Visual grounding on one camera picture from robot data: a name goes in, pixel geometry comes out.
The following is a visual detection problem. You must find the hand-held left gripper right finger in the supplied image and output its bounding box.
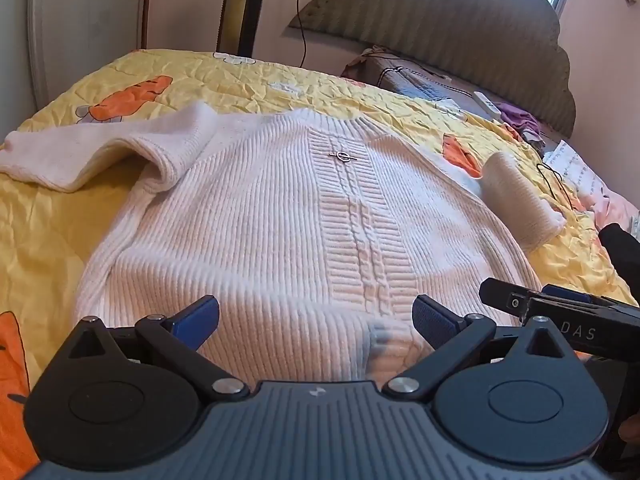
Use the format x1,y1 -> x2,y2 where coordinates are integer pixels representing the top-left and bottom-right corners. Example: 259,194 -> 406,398
382,294 -> 581,403

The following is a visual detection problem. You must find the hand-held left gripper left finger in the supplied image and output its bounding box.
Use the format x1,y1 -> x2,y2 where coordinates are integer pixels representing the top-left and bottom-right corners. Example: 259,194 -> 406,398
65,294 -> 251,403

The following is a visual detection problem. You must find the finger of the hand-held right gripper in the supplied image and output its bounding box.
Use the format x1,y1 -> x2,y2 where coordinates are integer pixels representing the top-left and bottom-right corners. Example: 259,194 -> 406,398
541,283 -> 595,306
478,277 -> 532,322

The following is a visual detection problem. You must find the white knit sweater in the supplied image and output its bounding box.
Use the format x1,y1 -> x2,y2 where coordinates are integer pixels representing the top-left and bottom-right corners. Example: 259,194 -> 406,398
0,100 -> 568,391

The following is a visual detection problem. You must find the person's right forearm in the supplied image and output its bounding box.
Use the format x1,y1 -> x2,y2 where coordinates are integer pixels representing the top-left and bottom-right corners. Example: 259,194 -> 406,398
597,222 -> 640,307

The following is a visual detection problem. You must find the person's right hand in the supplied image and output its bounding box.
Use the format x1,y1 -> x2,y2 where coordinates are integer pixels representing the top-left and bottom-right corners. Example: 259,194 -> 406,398
618,407 -> 640,444

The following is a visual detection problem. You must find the pink cloth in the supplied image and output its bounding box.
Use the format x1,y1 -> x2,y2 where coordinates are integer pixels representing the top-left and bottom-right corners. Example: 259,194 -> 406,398
581,191 -> 640,242

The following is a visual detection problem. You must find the yellow carrot print quilt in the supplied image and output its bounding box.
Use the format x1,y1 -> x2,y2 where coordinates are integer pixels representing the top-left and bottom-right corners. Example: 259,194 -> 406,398
0,49 -> 640,480

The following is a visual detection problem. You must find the purple cloth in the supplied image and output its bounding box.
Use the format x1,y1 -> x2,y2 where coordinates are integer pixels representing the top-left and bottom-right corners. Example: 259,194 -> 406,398
499,102 -> 540,135

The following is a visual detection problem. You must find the white remote control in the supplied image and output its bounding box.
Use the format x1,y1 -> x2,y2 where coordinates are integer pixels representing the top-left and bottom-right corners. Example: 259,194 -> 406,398
472,90 -> 501,118

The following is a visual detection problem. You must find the grey padded headboard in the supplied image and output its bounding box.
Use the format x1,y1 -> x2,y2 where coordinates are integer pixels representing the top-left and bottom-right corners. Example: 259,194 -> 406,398
287,0 -> 578,137

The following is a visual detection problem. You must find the gold tower air conditioner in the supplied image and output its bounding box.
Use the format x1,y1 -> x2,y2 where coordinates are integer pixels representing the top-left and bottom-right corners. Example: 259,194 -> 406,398
220,0 -> 272,59

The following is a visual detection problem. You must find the white wardrobe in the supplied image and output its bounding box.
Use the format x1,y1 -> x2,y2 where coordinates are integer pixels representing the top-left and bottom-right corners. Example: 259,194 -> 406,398
0,0 -> 152,127

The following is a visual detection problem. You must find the thin black cable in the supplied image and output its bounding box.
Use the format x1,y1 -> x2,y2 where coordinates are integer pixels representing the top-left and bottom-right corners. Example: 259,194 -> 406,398
537,159 -> 579,212

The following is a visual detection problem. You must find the black wall cable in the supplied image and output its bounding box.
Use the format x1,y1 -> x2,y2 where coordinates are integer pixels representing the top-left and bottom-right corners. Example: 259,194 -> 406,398
294,0 -> 310,69

